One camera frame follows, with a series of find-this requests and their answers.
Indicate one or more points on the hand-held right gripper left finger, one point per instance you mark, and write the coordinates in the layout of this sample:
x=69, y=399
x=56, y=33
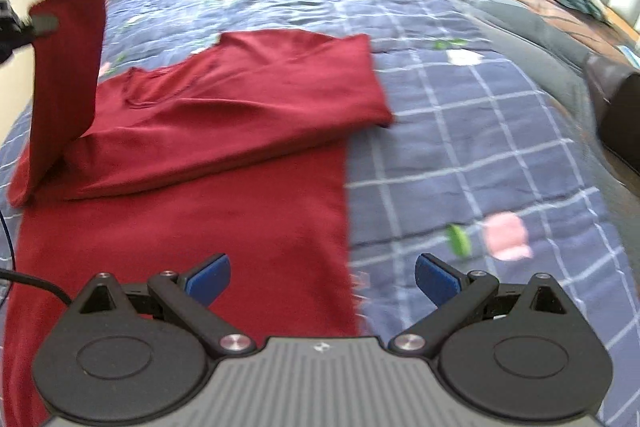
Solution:
x=210, y=279

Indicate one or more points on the dark brown cushion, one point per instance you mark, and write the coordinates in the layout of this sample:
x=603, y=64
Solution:
x=617, y=107

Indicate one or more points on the dark red sweater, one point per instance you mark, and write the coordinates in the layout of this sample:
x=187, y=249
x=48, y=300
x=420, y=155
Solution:
x=200, y=147

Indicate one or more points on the blue plaid floral blanket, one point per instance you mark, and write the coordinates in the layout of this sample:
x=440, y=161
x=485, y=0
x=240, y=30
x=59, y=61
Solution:
x=450, y=147

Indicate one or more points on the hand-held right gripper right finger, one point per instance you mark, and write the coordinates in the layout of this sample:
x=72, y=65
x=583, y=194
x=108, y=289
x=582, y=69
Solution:
x=437, y=279

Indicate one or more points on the grey brown quilted bedspread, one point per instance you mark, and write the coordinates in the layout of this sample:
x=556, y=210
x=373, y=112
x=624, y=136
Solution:
x=540, y=32

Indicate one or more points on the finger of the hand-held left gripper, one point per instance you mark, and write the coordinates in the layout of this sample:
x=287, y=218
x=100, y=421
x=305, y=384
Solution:
x=45, y=25
x=7, y=12

